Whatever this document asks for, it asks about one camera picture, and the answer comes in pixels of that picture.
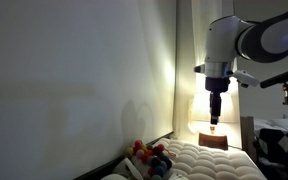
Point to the large white tufted cushion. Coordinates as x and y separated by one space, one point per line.
210 163

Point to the brown wooden bed post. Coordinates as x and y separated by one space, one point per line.
247 136

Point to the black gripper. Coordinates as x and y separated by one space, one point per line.
217 85

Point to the white curtain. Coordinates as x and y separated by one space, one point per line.
184 50

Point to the white shade table lamp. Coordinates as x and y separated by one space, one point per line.
199 106

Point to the colorful felt ball garland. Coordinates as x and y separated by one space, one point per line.
157 161

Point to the dark quilt with white diamonds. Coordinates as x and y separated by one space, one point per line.
277 146

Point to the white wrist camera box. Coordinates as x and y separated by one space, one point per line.
247 78

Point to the black bench back rail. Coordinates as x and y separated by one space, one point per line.
99 170

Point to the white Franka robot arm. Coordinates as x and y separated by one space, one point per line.
224 43

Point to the black stereo camera bar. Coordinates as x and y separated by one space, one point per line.
280 77

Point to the white bed sheet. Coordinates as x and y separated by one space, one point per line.
267 123

